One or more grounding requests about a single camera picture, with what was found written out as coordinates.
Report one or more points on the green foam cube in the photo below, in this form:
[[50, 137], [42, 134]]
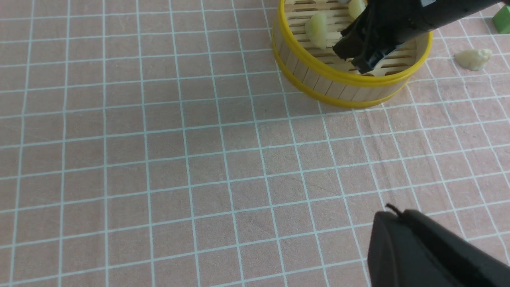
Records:
[[501, 20]]

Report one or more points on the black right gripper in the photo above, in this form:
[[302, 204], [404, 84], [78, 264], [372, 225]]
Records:
[[386, 25]]

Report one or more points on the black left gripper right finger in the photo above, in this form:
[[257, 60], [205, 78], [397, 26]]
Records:
[[467, 263]]

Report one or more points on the pink checkered tablecloth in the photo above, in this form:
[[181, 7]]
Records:
[[155, 143]]

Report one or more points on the white pleated dumpling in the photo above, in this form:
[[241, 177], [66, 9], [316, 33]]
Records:
[[473, 59]]

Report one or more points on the pale yellow-green dumpling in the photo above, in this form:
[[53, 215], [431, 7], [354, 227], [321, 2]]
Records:
[[356, 8]]

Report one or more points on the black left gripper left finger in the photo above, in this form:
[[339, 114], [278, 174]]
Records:
[[403, 249]]

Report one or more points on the pale green dumpling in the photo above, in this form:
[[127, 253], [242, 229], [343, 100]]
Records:
[[316, 29]]

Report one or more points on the bamboo steamer tray yellow rim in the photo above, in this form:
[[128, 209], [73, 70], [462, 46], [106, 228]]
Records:
[[321, 74]]

